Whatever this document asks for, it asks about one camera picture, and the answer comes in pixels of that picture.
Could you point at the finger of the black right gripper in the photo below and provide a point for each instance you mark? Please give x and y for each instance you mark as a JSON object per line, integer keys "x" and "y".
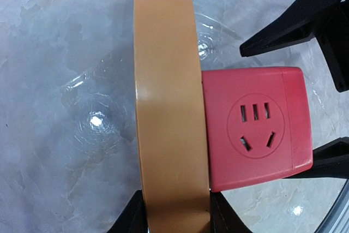
{"x": 329, "y": 161}

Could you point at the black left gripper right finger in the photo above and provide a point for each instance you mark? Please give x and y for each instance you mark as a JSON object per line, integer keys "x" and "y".
{"x": 223, "y": 218}

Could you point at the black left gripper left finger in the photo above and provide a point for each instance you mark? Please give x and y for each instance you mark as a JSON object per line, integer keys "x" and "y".
{"x": 133, "y": 218}

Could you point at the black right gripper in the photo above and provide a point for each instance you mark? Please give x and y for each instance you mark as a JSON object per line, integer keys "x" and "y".
{"x": 326, "y": 20}

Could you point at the orange USB socket block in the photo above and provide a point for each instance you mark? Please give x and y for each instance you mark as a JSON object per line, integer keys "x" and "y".
{"x": 171, "y": 127}

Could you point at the red cube socket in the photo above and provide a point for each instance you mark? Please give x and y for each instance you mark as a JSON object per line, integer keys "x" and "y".
{"x": 258, "y": 125}

